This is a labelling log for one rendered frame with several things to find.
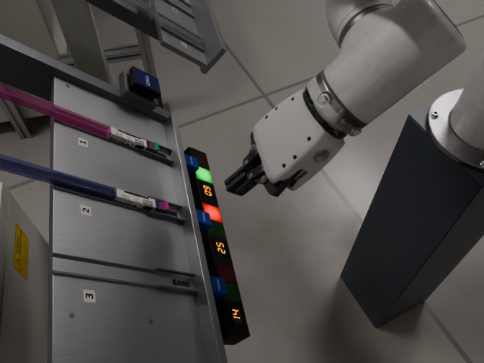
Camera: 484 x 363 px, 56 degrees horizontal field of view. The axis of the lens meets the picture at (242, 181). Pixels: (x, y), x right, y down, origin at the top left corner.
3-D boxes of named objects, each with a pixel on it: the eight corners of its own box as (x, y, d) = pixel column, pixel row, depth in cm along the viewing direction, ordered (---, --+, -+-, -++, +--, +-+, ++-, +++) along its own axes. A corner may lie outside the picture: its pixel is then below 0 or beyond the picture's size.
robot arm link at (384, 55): (311, 52, 54) (340, 109, 49) (406, -35, 47) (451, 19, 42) (349, 80, 59) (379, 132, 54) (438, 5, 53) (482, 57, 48)
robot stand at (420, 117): (387, 251, 143) (483, 82, 86) (425, 301, 133) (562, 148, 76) (339, 276, 138) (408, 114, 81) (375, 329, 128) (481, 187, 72)
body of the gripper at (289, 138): (364, 148, 54) (297, 198, 60) (335, 91, 60) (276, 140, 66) (328, 127, 49) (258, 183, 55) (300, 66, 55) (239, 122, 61)
